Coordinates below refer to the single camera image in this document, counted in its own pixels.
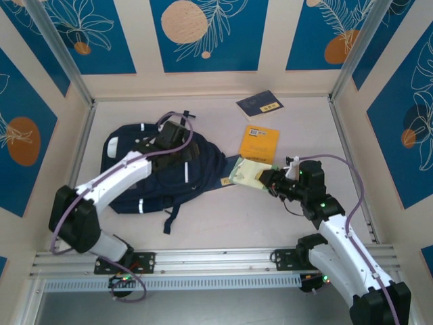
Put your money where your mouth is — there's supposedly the pale green notebook packet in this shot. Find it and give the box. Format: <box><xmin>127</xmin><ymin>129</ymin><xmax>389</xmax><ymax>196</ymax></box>
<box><xmin>228</xmin><ymin>157</ymin><xmax>280</xmax><ymax>194</ymax></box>

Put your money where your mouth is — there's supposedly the yellow paperback book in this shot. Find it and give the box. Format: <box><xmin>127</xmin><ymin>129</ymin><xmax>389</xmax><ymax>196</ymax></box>
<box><xmin>238</xmin><ymin>124</ymin><xmax>281</xmax><ymax>163</ymax></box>

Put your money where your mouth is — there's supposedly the navy book long yellow label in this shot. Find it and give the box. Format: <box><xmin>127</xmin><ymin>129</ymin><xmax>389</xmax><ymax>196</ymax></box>
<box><xmin>216</xmin><ymin>154</ymin><xmax>244</xmax><ymax>190</ymax></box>

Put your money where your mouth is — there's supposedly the navy blue backpack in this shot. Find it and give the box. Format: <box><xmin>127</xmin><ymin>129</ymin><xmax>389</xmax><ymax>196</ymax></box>
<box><xmin>100</xmin><ymin>110</ymin><xmax>227</xmax><ymax>235</ymax></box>

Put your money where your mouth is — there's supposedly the navy book small yellow label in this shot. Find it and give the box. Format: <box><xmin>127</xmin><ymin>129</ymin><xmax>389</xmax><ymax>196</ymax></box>
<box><xmin>235</xmin><ymin>89</ymin><xmax>284</xmax><ymax>122</ymax></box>

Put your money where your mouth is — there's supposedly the small circuit board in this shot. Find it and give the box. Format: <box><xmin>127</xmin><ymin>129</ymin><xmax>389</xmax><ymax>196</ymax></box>
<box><xmin>108</xmin><ymin>274</ymin><xmax>140</xmax><ymax>289</ymax></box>
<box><xmin>300</xmin><ymin>273</ymin><xmax>340</xmax><ymax>295</ymax></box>

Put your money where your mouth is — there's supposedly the blue panel with beige circle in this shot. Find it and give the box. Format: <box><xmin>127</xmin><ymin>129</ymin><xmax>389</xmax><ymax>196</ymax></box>
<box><xmin>150</xmin><ymin>0</ymin><xmax>270</xmax><ymax>74</ymax></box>

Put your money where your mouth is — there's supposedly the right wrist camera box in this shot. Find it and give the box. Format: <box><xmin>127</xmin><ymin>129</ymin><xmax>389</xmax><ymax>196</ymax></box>
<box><xmin>285</xmin><ymin>155</ymin><xmax>302</xmax><ymax>180</ymax></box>

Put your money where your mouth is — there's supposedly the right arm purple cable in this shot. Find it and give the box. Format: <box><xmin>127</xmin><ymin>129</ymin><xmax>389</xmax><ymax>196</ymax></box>
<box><xmin>297</xmin><ymin>154</ymin><xmax>402</xmax><ymax>325</ymax></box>

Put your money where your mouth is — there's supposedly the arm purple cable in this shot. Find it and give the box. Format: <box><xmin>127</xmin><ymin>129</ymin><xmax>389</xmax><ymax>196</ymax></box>
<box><xmin>297</xmin><ymin>154</ymin><xmax>402</xmax><ymax>325</ymax></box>
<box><xmin>49</xmin><ymin>112</ymin><xmax>194</xmax><ymax>303</ymax></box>

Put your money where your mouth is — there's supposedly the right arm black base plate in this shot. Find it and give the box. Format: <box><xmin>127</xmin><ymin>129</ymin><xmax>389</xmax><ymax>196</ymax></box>
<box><xmin>270</xmin><ymin>249</ymin><xmax>338</xmax><ymax>272</ymax></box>

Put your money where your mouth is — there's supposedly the blue leaf print wall panel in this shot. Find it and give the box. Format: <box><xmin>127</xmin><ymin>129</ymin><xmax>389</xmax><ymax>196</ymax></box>
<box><xmin>366</xmin><ymin>20</ymin><xmax>433</xmax><ymax>210</ymax></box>
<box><xmin>351</xmin><ymin>0</ymin><xmax>417</xmax><ymax>91</ymax></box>
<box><xmin>0</xmin><ymin>47</ymin><xmax>59</xmax><ymax>218</ymax></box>
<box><xmin>33</xmin><ymin>0</ymin><xmax>137</xmax><ymax>76</ymax></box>
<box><xmin>0</xmin><ymin>0</ymin><xmax>72</xmax><ymax>98</ymax></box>

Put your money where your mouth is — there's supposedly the aluminium front rail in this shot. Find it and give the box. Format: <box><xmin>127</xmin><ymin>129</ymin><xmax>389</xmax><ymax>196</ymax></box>
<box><xmin>28</xmin><ymin>244</ymin><xmax>402</xmax><ymax>279</ymax></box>

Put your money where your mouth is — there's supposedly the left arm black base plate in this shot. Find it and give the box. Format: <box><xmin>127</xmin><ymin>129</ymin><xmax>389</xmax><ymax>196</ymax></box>
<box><xmin>93</xmin><ymin>251</ymin><xmax>156</xmax><ymax>275</ymax></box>

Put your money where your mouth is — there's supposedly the white slotted cable duct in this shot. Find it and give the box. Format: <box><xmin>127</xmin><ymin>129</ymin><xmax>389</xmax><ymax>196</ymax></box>
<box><xmin>43</xmin><ymin>274</ymin><xmax>302</xmax><ymax>293</ymax></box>

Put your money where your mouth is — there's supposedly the aluminium corner post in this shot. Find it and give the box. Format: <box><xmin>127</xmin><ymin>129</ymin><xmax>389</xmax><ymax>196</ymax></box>
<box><xmin>329</xmin><ymin>0</ymin><xmax>388</xmax><ymax>102</ymax></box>
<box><xmin>25</xmin><ymin>0</ymin><xmax>94</xmax><ymax>106</ymax></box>

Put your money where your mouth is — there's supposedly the blue fern print wall panel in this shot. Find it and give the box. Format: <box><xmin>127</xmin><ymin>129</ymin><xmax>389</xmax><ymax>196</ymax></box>
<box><xmin>286</xmin><ymin>0</ymin><xmax>383</xmax><ymax>72</ymax></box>

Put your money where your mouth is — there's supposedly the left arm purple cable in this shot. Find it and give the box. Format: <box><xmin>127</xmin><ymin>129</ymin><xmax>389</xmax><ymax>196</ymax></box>
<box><xmin>49</xmin><ymin>112</ymin><xmax>194</xmax><ymax>303</ymax></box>

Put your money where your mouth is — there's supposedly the aluminium frame leg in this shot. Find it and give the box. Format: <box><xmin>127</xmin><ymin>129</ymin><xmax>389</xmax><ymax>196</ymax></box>
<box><xmin>15</xmin><ymin>277</ymin><xmax>47</xmax><ymax>325</ymax></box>

